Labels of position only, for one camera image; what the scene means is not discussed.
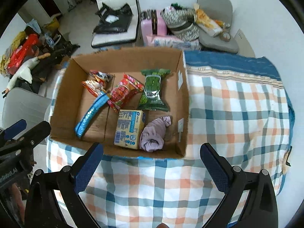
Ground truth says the blue long snack packet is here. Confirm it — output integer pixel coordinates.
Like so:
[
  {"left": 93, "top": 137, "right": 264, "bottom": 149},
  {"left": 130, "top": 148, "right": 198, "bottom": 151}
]
[{"left": 74, "top": 91, "right": 111, "bottom": 139}]

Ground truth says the cream blue tissue pack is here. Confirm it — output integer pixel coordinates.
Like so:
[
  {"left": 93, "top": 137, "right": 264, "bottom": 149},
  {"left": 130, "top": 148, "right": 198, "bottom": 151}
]
[{"left": 114, "top": 110, "right": 145, "bottom": 150}]

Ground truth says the lilac cloth bundle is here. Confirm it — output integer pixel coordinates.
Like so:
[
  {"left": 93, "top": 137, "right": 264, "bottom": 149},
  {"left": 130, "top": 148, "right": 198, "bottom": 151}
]
[{"left": 139, "top": 116, "right": 172, "bottom": 152}]

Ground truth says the grey chair left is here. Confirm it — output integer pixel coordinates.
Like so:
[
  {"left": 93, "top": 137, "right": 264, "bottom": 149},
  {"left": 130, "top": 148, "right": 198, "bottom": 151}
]
[{"left": 2, "top": 88, "right": 51, "bottom": 139}]

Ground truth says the grey chair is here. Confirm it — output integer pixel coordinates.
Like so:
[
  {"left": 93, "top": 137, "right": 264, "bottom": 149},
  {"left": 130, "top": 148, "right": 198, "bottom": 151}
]
[
  {"left": 197, "top": 0, "right": 239, "bottom": 54},
  {"left": 2, "top": 88, "right": 51, "bottom": 139}
]

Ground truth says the white goose plush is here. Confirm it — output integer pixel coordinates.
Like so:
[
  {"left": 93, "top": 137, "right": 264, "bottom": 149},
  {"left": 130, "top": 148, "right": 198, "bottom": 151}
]
[{"left": 2, "top": 52, "right": 51, "bottom": 98}]

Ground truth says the plaid checked blanket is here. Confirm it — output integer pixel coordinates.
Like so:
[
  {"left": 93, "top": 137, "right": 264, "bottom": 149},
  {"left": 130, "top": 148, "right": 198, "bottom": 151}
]
[{"left": 47, "top": 47, "right": 294, "bottom": 227}]

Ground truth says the red plastic bag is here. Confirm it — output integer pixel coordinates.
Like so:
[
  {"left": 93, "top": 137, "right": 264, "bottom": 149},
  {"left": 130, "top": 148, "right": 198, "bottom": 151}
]
[{"left": 6, "top": 34, "right": 40, "bottom": 75}]

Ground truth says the large cardboard box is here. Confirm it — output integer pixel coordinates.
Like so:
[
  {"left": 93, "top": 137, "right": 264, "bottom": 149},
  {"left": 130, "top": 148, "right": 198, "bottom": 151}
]
[{"left": 50, "top": 47, "right": 189, "bottom": 159}]

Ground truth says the orange white snack packet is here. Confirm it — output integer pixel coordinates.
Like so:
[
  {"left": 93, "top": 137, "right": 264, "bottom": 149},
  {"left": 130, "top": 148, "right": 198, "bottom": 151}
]
[{"left": 81, "top": 70, "right": 114, "bottom": 97}]

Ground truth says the yellow cloth pile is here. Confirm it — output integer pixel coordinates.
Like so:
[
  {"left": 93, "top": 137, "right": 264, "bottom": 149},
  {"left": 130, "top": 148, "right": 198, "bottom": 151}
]
[{"left": 1, "top": 31, "right": 27, "bottom": 76}]

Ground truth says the red snack packet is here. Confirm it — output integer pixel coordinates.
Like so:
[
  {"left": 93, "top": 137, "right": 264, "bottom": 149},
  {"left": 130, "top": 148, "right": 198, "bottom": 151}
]
[{"left": 108, "top": 74, "right": 144, "bottom": 113}]

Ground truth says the green snack packet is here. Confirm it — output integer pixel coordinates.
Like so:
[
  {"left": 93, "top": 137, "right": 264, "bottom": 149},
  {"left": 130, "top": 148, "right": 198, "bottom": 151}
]
[{"left": 138, "top": 68, "right": 171, "bottom": 112}]

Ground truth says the black plastic bag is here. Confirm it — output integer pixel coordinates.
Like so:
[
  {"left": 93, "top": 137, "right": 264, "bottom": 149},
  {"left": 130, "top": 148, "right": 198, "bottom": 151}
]
[{"left": 93, "top": 3, "right": 133, "bottom": 34}]

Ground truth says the orange white package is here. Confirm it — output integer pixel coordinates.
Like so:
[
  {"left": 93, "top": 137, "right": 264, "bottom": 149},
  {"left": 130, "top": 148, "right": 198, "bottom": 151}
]
[{"left": 193, "top": 3, "right": 223, "bottom": 37}]

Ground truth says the floral pink pillow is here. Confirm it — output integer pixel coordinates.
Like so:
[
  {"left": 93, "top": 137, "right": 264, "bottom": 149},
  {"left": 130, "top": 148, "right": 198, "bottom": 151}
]
[{"left": 144, "top": 35, "right": 201, "bottom": 51}]

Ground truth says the black white patterned bag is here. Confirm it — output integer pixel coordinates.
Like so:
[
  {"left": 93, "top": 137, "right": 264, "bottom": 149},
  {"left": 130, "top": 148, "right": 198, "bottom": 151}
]
[{"left": 160, "top": 8, "right": 200, "bottom": 41}]

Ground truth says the grey chair right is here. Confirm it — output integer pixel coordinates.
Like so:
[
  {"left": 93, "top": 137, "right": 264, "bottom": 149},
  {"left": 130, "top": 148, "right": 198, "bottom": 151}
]
[{"left": 197, "top": 0, "right": 239, "bottom": 54}]

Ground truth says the white cushioned chair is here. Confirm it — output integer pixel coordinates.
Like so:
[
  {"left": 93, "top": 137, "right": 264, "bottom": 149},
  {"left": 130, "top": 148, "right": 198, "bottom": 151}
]
[{"left": 91, "top": 0, "right": 140, "bottom": 48}]

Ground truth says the pink suitcase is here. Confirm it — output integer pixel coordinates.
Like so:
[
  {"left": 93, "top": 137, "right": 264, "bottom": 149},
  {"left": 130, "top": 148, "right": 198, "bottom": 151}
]
[{"left": 140, "top": 9, "right": 167, "bottom": 46}]

